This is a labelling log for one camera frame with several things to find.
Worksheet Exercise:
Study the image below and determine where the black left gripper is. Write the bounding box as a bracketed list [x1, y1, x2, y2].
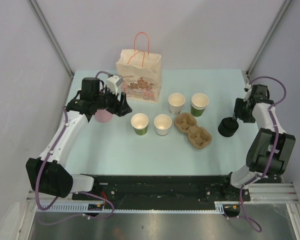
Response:
[93, 85, 132, 117]

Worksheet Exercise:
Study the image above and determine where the black cup lid stack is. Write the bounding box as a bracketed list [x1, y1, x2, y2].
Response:
[217, 117, 239, 138]

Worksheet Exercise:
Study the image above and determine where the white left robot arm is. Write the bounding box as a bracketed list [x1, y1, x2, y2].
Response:
[25, 74, 132, 200]

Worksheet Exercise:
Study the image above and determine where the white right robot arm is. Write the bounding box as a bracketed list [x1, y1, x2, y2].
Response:
[220, 84, 296, 201]

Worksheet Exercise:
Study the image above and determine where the printed paper takeout bag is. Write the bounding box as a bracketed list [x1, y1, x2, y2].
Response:
[116, 32, 162, 104]

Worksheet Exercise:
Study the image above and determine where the pink straw holder cup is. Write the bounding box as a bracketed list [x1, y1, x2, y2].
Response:
[94, 109, 113, 123]

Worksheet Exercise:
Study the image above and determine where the green paper cup stack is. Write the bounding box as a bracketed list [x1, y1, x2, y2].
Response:
[190, 93, 210, 117]

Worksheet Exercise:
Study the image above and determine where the brown pulp cup carrier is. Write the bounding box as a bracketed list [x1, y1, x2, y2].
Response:
[173, 112, 212, 149]

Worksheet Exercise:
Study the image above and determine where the white paper cup stack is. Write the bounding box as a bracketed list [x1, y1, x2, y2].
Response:
[168, 93, 186, 115]

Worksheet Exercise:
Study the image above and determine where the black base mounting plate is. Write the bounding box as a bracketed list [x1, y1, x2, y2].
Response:
[69, 174, 283, 210]

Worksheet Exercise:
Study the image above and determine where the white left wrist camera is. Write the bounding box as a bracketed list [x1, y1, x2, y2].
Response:
[106, 74, 124, 95]

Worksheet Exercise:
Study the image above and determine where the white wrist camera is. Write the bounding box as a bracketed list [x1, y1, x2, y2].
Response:
[243, 83, 252, 102]
[106, 74, 124, 95]

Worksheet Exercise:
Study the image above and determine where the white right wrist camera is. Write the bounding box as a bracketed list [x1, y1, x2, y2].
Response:
[243, 83, 252, 102]

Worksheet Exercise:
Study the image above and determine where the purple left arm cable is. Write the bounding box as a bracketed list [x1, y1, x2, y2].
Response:
[34, 71, 116, 226]

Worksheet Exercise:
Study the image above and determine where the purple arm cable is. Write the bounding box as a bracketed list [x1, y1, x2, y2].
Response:
[239, 76, 288, 233]
[34, 71, 116, 226]

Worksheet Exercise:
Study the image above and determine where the white slotted cable duct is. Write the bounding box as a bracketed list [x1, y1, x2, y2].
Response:
[36, 202, 226, 215]

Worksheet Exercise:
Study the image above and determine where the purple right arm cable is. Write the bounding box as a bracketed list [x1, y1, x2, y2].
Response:
[239, 76, 288, 233]

